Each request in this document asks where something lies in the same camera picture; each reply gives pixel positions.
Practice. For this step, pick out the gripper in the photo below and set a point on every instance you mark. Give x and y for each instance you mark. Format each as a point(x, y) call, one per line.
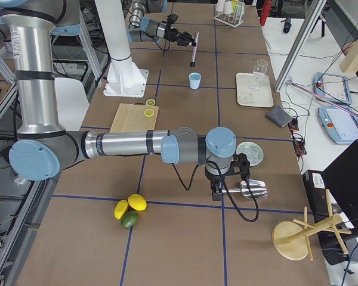
point(215, 179)
point(172, 32)

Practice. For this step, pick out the metal muddler stick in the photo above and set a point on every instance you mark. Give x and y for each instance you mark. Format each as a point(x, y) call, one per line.
point(194, 50)

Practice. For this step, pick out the metal ice scoop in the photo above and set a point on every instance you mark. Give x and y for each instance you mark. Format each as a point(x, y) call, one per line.
point(257, 190)

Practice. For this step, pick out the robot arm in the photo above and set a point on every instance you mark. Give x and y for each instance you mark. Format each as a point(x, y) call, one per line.
point(141, 28)
point(44, 147)

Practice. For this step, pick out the light blue cup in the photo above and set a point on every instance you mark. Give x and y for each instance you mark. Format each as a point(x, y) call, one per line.
point(194, 80)

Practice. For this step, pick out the yellow lemon upper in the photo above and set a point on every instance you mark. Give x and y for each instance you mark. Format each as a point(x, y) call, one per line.
point(137, 202)

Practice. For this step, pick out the yellow lemon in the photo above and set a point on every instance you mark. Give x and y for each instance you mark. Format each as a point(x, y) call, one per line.
point(137, 202)
point(121, 209)

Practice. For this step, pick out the yellow lemon left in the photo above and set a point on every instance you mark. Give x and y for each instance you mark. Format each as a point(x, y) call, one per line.
point(121, 209)

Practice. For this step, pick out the green bowl of ice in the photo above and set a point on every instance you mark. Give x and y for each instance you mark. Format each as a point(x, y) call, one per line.
point(253, 152)

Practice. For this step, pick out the wine glass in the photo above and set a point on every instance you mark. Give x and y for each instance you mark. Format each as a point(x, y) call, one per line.
point(259, 70)

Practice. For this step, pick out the cream bear tray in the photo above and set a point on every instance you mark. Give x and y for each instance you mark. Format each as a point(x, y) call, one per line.
point(252, 93)

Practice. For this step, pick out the wooden mug tree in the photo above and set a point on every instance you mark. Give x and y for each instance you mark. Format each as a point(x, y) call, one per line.
point(291, 238)

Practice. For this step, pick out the green lime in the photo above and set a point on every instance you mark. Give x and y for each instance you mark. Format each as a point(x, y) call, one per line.
point(129, 219)

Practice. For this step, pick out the grey folded cloth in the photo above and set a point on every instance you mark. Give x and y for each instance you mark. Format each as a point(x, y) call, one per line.
point(278, 116)

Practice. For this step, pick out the bamboo cutting board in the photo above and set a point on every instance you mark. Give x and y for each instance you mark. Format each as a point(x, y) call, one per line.
point(131, 118)

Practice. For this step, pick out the black box on desk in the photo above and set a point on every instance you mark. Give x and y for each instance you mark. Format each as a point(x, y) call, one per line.
point(316, 192)

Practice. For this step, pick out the dark umbrella on desk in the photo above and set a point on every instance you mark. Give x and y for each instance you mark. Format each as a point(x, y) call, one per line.
point(287, 25)

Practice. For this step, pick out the black monitor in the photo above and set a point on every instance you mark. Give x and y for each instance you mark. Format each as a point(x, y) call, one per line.
point(341, 178)

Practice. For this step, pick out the white chair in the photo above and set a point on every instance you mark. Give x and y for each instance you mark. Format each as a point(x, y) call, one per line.
point(72, 102)

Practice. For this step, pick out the lower teach pendant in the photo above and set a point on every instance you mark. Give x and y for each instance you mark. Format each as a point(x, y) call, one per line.
point(340, 126)

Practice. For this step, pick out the teach pendant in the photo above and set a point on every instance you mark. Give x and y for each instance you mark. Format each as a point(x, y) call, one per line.
point(340, 126)
point(334, 87)

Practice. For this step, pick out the metal rod on desk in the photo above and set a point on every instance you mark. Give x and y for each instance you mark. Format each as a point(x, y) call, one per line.
point(353, 113)

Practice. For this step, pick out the upper teach pendant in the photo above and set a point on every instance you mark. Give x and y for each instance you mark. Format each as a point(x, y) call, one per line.
point(334, 87)

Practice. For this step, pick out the white wire cup rack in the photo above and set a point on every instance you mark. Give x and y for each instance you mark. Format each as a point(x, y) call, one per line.
point(230, 12)

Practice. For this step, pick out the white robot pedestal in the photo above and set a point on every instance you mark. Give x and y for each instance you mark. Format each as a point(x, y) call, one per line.
point(124, 78)

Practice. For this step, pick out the aluminium frame post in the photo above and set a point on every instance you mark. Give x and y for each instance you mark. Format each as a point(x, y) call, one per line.
point(306, 27)

